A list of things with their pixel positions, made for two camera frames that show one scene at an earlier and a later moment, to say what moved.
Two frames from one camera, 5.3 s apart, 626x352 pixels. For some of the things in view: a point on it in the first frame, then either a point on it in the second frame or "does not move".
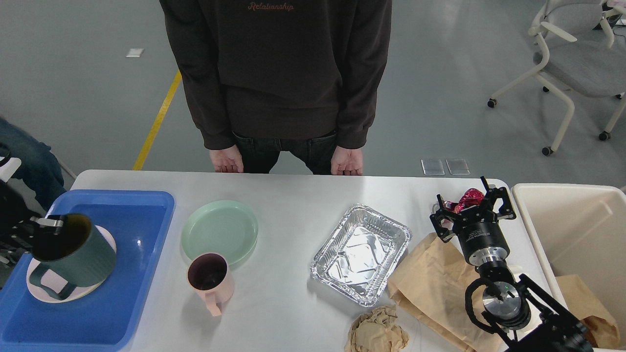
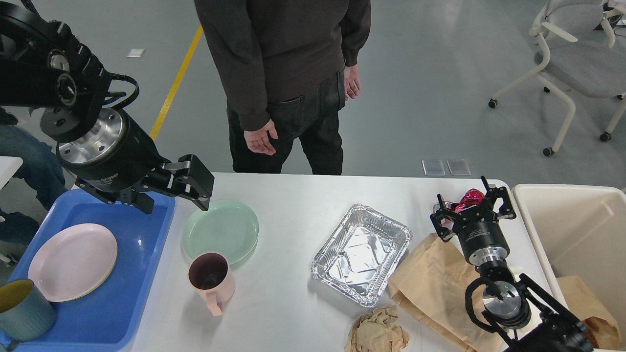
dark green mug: [78, 256] → [25, 314]
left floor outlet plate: [433, 166] does not move
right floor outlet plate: [458, 166] does not move
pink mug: [209, 274] does not move
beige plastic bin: [581, 231] does not move
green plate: [226, 227] does not move
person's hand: [346, 162] → [352, 84]
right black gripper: [482, 240] does not move
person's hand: [227, 160] → [259, 141]
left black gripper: [16, 240] → [107, 152]
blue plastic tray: [104, 320] does not move
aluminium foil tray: [358, 258] does not move
